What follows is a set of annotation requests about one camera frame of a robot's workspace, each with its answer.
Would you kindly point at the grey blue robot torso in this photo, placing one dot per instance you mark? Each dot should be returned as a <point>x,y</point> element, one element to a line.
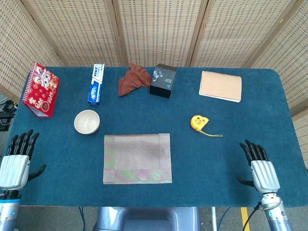
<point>149,219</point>

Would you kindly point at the grey woven placemat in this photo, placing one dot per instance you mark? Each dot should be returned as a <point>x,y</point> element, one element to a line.
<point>137,158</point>

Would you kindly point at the woven bamboo folding screen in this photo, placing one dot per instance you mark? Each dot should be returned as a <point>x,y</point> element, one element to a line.
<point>156,29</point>

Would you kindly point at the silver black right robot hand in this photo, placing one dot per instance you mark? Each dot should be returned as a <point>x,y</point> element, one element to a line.
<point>264,175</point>

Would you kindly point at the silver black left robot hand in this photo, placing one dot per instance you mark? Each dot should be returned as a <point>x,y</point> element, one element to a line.
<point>14,170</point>

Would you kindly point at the brown crumpled cloth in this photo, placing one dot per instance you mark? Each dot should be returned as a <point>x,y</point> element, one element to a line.
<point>132,80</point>

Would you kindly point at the cream ceramic bowl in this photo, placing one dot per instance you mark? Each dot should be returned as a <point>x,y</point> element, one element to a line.
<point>86,121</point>

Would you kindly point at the red desk calendar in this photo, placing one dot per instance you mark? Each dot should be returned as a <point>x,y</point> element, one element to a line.
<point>42,91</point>

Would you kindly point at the black cardboard box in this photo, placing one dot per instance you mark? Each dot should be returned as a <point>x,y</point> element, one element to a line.
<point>160,89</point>

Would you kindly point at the kraft spiral notebook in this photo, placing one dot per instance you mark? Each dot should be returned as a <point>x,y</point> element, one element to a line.
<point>220,86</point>

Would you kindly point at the blue white toothpaste box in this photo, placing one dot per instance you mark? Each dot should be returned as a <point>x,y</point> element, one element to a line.
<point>95,89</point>

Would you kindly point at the yellow tape measure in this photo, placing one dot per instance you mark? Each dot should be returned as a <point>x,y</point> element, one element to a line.
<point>198,121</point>

